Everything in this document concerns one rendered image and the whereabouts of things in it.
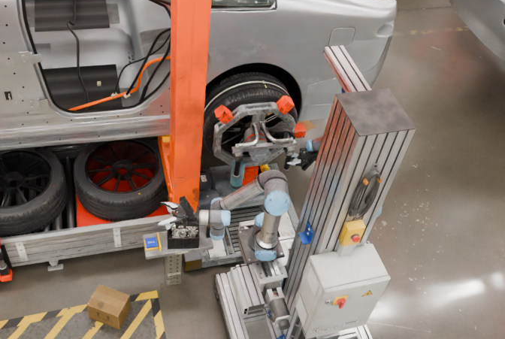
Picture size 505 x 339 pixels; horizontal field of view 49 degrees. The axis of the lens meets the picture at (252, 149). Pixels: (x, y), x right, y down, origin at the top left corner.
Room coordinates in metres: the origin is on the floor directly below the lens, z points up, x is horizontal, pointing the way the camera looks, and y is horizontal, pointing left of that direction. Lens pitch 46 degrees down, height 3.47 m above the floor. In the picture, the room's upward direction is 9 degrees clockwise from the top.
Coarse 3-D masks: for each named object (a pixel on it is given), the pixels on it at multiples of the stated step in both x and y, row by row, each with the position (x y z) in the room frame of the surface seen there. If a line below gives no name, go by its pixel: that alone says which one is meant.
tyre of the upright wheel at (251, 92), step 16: (224, 80) 2.86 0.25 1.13; (240, 80) 2.84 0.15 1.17; (256, 80) 2.86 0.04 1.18; (272, 80) 2.93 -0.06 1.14; (208, 96) 2.80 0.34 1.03; (224, 96) 2.73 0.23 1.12; (240, 96) 2.70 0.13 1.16; (256, 96) 2.73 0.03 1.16; (272, 96) 2.77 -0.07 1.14; (208, 112) 2.68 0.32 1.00; (288, 112) 2.82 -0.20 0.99; (208, 128) 2.62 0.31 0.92; (208, 144) 2.62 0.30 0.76
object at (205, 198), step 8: (200, 176) 2.62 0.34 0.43; (208, 176) 2.63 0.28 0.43; (200, 184) 2.55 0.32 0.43; (208, 184) 2.57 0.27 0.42; (200, 192) 2.49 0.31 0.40; (208, 192) 2.50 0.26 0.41; (216, 192) 2.51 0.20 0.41; (200, 200) 2.42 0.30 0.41; (208, 200) 2.44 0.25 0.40; (200, 208) 2.39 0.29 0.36; (208, 208) 2.40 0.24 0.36
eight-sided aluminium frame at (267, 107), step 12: (240, 108) 2.64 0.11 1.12; (252, 108) 2.65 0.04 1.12; (264, 108) 2.67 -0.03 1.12; (276, 108) 2.69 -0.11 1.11; (288, 120) 2.73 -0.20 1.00; (216, 132) 2.55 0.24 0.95; (216, 144) 2.56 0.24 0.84; (216, 156) 2.56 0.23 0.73; (228, 156) 2.63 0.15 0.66; (276, 156) 2.72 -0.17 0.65
